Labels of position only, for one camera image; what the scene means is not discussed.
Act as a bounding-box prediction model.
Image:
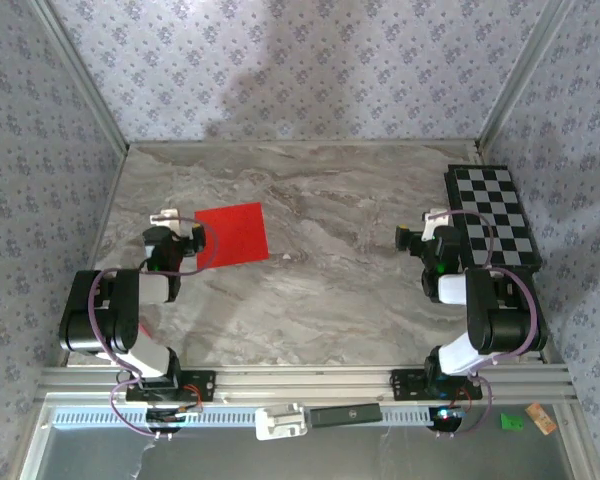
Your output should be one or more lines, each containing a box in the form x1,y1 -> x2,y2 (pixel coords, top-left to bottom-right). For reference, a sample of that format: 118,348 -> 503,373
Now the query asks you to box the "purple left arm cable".
87,214 -> 220,441

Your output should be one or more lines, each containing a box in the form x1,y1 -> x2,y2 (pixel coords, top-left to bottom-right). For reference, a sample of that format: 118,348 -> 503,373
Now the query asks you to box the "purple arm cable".
429,209 -> 539,441
87,214 -> 220,441

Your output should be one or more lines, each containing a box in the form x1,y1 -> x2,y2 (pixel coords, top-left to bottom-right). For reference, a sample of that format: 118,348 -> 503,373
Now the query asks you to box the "aluminium frame post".
29,0 -> 132,154
474,0 -> 577,151

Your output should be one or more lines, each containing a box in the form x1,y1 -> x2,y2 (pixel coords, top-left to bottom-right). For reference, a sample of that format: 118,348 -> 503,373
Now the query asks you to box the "steel sheet panel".
19,399 -> 600,480

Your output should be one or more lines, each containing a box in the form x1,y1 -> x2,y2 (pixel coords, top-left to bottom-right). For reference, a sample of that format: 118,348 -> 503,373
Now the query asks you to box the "white plastic holder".
254,402 -> 309,441

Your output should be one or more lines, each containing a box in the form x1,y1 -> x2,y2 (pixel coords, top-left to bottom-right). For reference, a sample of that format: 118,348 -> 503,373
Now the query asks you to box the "red paper sheet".
193,202 -> 272,269

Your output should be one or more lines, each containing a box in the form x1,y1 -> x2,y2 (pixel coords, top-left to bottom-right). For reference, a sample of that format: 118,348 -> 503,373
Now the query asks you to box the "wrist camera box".
420,208 -> 449,241
148,209 -> 182,233

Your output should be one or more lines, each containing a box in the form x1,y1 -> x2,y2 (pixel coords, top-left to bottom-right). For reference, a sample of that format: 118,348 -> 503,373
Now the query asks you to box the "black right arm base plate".
390,368 -> 483,402

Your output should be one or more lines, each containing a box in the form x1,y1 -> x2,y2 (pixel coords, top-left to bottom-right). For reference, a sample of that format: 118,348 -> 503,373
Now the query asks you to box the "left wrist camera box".
148,209 -> 182,233

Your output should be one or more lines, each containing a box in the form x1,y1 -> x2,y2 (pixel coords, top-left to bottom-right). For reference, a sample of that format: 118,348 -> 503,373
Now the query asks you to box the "black round controller board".
428,405 -> 467,435
144,407 -> 189,437

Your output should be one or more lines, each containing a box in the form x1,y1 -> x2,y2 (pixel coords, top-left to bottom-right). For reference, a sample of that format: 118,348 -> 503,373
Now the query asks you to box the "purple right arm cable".
429,209 -> 539,441

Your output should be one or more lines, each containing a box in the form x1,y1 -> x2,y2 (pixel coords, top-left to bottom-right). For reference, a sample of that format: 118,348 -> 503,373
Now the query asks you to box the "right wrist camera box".
420,208 -> 449,241

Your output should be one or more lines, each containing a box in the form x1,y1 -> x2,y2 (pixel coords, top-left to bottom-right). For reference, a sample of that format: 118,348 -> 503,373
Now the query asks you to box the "grey slotted cable duct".
52,405 -> 469,429

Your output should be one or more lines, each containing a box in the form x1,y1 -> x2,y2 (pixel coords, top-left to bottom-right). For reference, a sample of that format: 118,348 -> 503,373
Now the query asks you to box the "black and grey chessboard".
443,164 -> 544,274

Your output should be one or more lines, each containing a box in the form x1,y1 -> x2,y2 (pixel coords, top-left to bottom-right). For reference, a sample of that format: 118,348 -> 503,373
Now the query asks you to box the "aluminium table edge strip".
127,139 -> 481,149

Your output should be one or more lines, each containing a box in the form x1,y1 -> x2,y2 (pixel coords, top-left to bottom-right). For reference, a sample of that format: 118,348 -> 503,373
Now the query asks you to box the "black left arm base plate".
125,368 -> 217,403

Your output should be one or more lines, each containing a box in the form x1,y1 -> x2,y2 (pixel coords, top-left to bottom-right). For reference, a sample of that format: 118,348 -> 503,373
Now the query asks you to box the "aluminium front rail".
34,364 -> 579,404

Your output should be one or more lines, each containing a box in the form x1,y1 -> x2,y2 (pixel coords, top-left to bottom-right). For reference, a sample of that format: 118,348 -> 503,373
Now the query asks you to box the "black rectangular device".
307,403 -> 384,430

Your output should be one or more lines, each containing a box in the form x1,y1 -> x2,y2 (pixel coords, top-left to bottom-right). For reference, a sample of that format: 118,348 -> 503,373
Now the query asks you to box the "small brown object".
524,403 -> 558,436

